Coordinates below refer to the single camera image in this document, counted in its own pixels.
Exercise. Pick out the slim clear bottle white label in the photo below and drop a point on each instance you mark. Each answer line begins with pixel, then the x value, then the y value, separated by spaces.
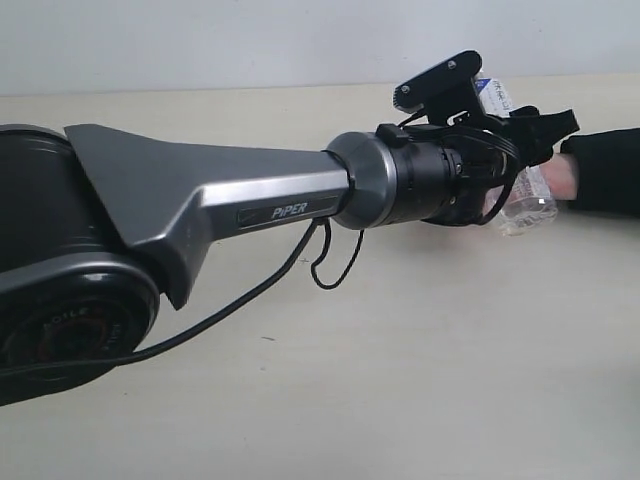
pixel 497 101

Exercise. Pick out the person's open bare hand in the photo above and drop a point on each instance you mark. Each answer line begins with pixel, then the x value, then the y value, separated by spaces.
pixel 562 177

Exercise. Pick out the black sleeved forearm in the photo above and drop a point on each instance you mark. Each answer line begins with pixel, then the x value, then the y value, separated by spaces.
pixel 607 171

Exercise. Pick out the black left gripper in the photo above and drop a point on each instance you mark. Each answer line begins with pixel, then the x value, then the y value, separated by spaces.
pixel 444 108

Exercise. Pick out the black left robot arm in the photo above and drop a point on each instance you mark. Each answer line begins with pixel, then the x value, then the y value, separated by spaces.
pixel 98 224

